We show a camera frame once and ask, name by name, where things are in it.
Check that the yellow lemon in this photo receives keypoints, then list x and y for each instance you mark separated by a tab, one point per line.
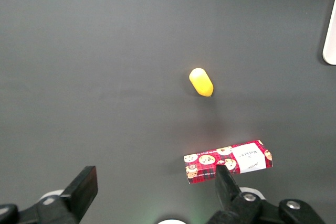
201	82

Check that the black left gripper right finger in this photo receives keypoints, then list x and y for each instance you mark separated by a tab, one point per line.
228	195

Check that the red cookie box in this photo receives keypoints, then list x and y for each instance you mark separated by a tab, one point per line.
210	163

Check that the white rectangular tray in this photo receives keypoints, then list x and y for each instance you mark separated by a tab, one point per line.
330	45

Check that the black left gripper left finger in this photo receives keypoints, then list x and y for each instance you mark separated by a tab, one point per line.
81	190

